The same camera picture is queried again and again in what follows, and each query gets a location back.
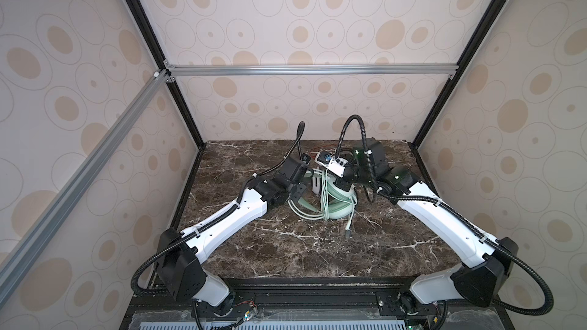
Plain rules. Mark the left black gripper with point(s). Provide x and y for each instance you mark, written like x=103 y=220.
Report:
x=301 y=188

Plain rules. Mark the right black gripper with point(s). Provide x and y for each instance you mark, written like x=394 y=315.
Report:
x=338 y=182

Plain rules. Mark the mint green headphones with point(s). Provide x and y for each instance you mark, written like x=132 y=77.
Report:
x=335 y=204

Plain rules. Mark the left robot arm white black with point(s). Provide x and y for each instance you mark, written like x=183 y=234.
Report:
x=176 y=268

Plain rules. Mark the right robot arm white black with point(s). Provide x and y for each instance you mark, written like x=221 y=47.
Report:
x=485 y=261

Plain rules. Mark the white black headphones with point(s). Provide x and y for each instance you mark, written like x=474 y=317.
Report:
x=317 y=182

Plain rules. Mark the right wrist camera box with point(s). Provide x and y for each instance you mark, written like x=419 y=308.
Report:
x=338 y=166

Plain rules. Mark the horizontal aluminium frame bar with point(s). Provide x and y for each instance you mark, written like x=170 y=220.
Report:
x=305 y=70

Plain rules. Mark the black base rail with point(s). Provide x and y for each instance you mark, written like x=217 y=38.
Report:
x=313 y=303

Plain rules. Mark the left slanted aluminium frame bar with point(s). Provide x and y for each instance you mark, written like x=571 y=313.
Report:
x=45 y=228

